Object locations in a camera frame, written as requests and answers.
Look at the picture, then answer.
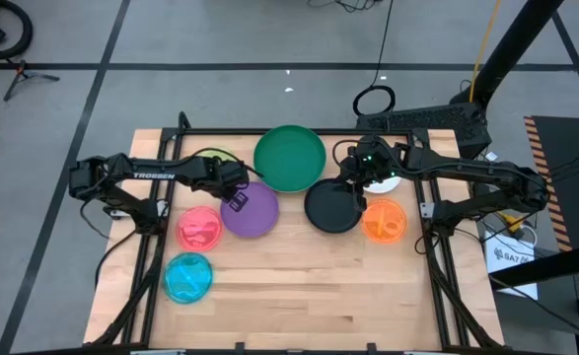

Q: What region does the purple plate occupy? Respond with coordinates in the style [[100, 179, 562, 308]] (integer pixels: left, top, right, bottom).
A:
[[219, 180, 280, 240]]

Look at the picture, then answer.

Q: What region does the black metal beam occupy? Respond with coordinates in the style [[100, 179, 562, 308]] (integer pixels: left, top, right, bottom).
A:
[[488, 240, 579, 292]]

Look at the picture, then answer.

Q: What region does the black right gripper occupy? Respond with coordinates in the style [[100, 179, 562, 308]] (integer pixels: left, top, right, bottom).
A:
[[337, 135, 403, 213]]

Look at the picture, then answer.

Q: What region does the small orange translucent plate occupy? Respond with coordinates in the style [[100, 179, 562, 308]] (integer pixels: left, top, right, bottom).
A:
[[360, 197, 408, 246]]

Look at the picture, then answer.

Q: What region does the black vacuum hose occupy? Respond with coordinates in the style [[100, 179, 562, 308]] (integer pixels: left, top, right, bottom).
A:
[[0, 0, 35, 61]]

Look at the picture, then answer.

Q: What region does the white plate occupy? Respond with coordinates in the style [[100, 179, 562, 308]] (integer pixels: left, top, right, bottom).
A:
[[362, 175, 402, 195]]

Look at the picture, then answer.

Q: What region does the black metal table frame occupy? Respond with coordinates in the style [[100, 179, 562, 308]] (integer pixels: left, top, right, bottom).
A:
[[91, 111, 505, 355]]

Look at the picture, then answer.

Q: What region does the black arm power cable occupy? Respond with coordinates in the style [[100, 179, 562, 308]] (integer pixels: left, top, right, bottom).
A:
[[79, 196, 142, 293]]

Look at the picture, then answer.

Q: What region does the small lime translucent plate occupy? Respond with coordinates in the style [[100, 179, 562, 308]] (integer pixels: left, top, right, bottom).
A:
[[194, 145, 239, 162]]

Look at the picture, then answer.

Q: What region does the thick black pole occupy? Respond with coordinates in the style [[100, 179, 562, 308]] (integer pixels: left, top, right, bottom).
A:
[[449, 0, 565, 107]]

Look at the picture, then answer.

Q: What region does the hazard striped black mat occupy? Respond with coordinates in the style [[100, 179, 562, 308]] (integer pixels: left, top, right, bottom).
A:
[[524, 115, 579, 355]]

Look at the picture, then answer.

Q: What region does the black cable bundle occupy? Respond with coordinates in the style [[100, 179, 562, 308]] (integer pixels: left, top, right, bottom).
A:
[[307, 0, 385, 14]]

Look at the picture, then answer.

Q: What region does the long black hanging cable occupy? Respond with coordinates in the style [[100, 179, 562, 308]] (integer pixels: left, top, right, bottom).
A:
[[351, 0, 398, 118]]

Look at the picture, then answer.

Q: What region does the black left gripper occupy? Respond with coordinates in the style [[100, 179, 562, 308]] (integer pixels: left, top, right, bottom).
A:
[[217, 160, 252, 214]]

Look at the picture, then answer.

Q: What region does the large dark green plate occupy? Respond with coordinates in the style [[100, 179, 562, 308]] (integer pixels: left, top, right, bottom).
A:
[[253, 124, 327, 194]]

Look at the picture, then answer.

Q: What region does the small pink translucent plate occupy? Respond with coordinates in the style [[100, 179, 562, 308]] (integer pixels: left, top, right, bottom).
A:
[[176, 205, 225, 253]]

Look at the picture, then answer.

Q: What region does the small cyan translucent plate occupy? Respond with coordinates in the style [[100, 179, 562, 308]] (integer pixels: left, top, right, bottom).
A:
[[163, 251, 215, 305]]

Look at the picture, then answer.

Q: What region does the long yellow hanging cable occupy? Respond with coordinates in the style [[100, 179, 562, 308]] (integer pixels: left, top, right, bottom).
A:
[[469, 0, 503, 104]]

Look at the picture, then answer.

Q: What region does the black plate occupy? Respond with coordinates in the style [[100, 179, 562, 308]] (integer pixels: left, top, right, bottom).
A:
[[303, 177, 364, 235]]

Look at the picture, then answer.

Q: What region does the white printed sign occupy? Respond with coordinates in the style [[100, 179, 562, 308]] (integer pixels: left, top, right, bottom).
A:
[[484, 229, 540, 301]]

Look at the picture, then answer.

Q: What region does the black tripod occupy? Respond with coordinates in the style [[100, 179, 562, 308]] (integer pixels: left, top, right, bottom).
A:
[[2, 58, 61, 104]]

